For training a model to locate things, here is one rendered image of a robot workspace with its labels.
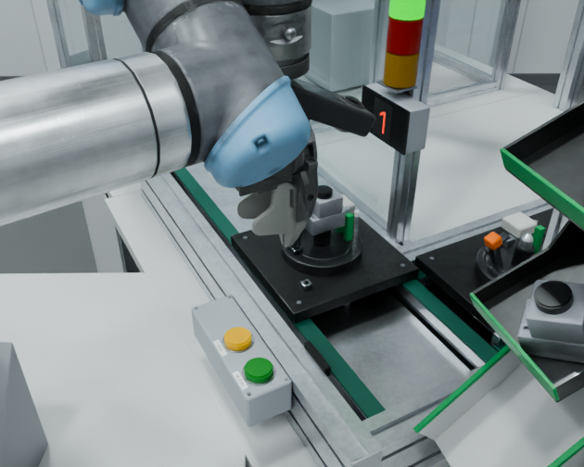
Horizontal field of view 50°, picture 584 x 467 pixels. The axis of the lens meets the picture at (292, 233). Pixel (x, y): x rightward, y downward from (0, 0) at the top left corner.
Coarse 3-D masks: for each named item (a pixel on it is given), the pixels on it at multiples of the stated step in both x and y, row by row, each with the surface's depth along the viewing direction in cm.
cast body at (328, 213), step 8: (320, 192) 100; (328, 192) 100; (336, 192) 102; (320, 200) 100; (328, 200) 100; (336, 200) 101; (320, 208) 100; (328, 208) 101; (336, 208) 102; (344, 208) 105; (312, 216) 102; (320, 216) 101; (328, 216) 102; (336, 216) 102; (344, 216) 103; (312, 224) 101; (320, 224) 102; (328, 224) 102; (336, 224) 103; (344, 224) 104; (312, 232) 102; (320, 232) 102
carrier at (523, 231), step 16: (512, 224) 112; (528, 224) 111; (464, 240) 111; (480, 240) 111; (512, 240) 105; (528, 240) 98; (544, 240) 111; (416, 256) 107; (432, 256) 107; (448, 256) 107; (464, 256) 107; (480, 256) 103; (512, 256) 103; (528, 256) 99; (432, 272) 104; (448, 272) 103; (464, 272) 103; (480, 272) 101; (496, 272) 98; (448, 288) 101; (464, 288) 100; (464, 304) 98; (480, 320) 96
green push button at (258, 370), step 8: (248, 360) 86; (256, 360) 86; (264, 360) 86; (248, 368) 85; (256, 368) 85; (264, 368) 85; (272, 368) 86; (248, 376) 84; (256, 376) 84; (264, 376) 84
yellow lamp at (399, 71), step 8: (392, 56) 91; (400, 56) 90; (408, 56) 90; (416, 56) 91; (392, 64) 91; (400, 64) 91; (408, 64) 91; (416, 64) 92; (384, 72) 94; (392, 72) 92; (400, 72) 91; (408, 72) 91; (416, 72) 93; (384, 80) 94; (392, 80) 92; (400, 80) 92; (408, 80) 92
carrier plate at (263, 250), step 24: (240, 240) 111; (264, 240) 111; (384, 240) 111; (264, 264) 105; (360, 264) 105; (384, 264) 105; (408, 264) 105; (288, 288) 100; (312, 288) 100; (336, 288) 100; (360, 288) 100; (384, 288) 102; (288, 312) 96; (312, 312) 97
